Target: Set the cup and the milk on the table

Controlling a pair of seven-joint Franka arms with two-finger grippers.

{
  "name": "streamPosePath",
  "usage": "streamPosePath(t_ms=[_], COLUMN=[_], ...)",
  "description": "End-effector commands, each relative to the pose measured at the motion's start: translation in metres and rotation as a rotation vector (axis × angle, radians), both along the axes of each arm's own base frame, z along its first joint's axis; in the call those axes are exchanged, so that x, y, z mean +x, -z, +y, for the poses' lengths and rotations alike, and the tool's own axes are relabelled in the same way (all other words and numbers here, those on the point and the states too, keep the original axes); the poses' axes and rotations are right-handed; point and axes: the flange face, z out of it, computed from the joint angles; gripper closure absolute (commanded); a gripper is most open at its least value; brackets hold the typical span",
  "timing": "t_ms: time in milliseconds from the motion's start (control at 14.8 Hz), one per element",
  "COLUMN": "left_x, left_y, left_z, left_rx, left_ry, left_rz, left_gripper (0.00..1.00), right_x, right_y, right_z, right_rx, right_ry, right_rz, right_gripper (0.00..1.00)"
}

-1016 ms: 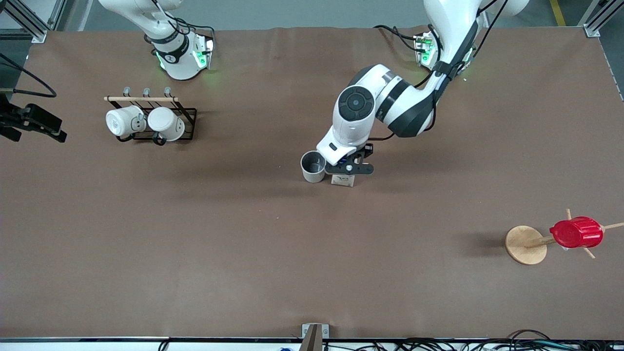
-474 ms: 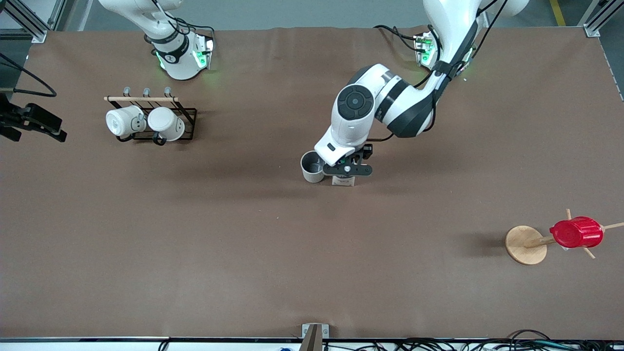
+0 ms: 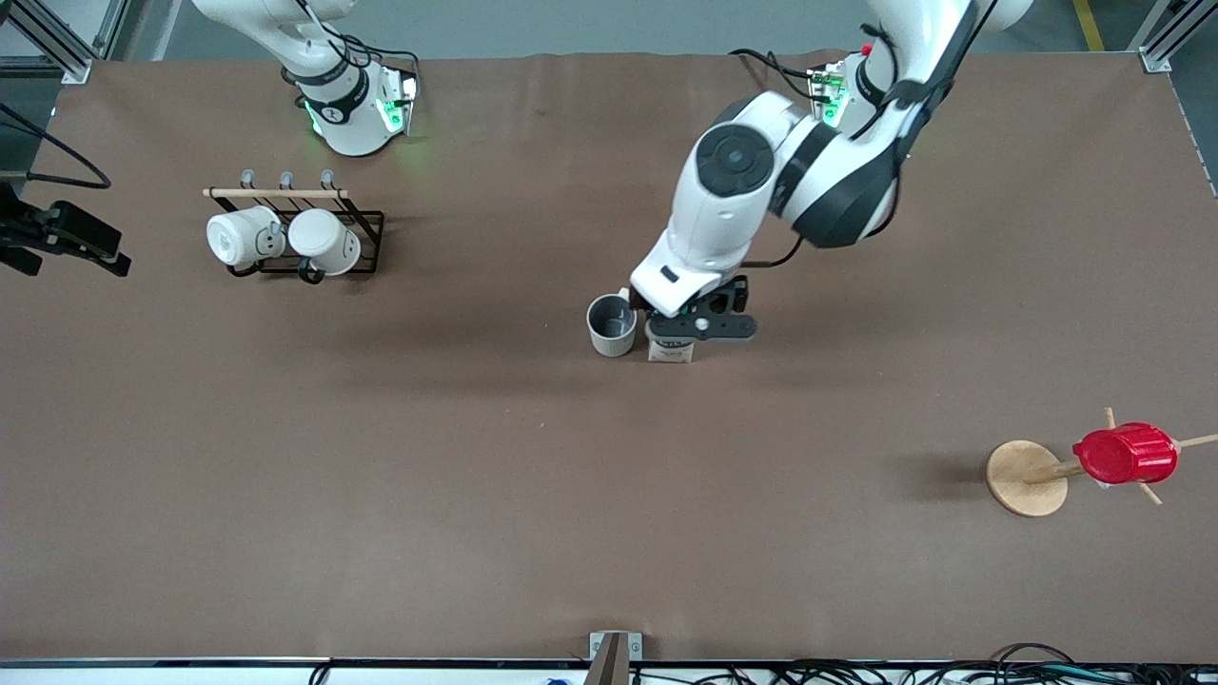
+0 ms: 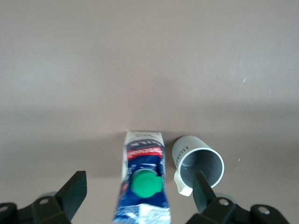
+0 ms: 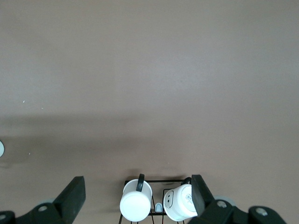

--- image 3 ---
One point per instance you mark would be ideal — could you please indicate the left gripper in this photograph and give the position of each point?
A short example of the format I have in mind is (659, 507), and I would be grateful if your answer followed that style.
(731, 294)

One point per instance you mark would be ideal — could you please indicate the blue white milk carton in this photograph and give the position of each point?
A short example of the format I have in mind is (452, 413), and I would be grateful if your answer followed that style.
(671, 352)

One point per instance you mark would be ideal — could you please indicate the left arm base connector plate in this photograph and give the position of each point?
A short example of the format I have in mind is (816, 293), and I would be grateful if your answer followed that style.
(828, 90)

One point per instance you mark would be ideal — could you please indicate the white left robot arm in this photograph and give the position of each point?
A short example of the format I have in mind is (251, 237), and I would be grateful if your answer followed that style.
(733, 162)

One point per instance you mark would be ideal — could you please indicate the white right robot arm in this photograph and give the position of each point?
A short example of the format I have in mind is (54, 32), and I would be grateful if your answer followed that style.
(347, 114)

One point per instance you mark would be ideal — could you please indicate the right arm base connector plate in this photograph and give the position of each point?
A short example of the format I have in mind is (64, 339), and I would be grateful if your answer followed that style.
(400, 100)

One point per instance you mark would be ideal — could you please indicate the red plastic cup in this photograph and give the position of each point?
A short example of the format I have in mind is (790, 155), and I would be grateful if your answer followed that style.
(1128, 455)

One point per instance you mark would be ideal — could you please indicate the white mug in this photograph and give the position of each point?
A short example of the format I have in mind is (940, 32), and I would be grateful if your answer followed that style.
(238, 238)
(324, 243)

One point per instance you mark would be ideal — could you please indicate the wooden mug tree stand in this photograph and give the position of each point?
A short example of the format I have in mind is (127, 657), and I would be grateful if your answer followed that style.
(1023, 476)

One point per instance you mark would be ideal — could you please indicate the aluminium frame post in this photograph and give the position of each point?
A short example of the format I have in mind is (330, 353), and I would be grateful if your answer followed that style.
(112, 29)
(1156, 55)
(59, 49)

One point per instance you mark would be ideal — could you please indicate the metal bracket with post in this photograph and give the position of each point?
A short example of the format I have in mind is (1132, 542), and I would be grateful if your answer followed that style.
(609, 656)

